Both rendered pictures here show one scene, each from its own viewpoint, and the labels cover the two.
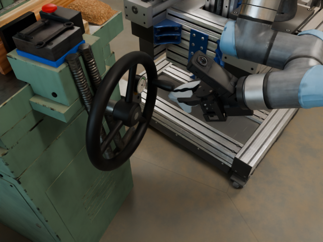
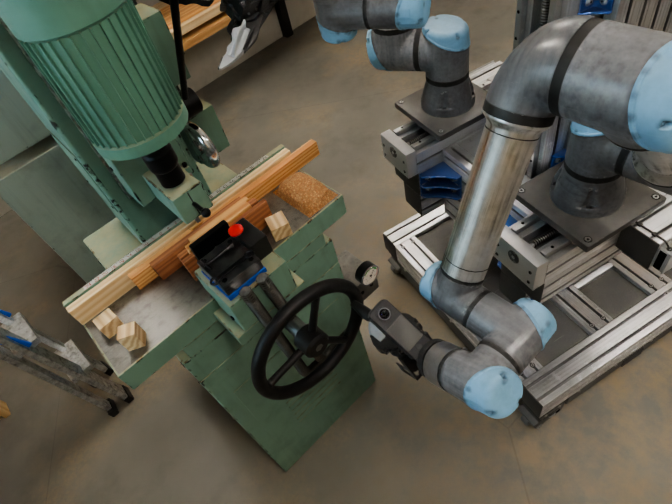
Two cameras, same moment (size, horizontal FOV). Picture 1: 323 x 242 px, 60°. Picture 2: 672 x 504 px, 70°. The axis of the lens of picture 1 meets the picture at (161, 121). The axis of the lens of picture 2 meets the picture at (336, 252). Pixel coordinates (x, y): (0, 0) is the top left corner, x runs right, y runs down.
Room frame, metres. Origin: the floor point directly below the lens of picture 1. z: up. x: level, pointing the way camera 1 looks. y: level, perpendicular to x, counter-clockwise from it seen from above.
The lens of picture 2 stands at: (0.08, -0.30, 1.66)
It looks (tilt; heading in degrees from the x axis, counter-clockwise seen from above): 49 degrees down; 34
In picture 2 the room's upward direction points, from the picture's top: 17 degrees counter-clockwise
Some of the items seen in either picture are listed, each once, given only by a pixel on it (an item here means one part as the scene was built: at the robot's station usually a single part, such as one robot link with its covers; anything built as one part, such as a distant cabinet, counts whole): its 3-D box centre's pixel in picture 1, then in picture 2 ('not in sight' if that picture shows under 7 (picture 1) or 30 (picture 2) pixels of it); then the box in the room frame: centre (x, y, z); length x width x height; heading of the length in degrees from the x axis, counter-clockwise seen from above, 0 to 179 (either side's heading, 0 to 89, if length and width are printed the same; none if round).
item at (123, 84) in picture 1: (122, 94); (353, 276); (0.79, 0.14, 0.58); 0.12 x 0.08 x 0.08; 64
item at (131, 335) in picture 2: not in sight; (131, 336); (0.33, 0.38, 0.92); 0.04 x 0.03 x 0.05; 126
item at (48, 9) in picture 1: (49, 7); (235, 230); (0.55, 0.23, 1.02); 0.03 x 0.03 x 0.01
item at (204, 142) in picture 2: not in sight; (201, 145); (0.78, 0.45, 1.02); 0.12 x 0.03 x 0.12; 64
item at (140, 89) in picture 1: (137, 85); (366, 274); (0.75, 0.08, 0.65); 0.06 x 0.04 x 0.08; 154
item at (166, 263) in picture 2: not in sight; (202, 237); (0.59, 0.38, 0.92); 0.25 x 0.02 x 0.05; 154
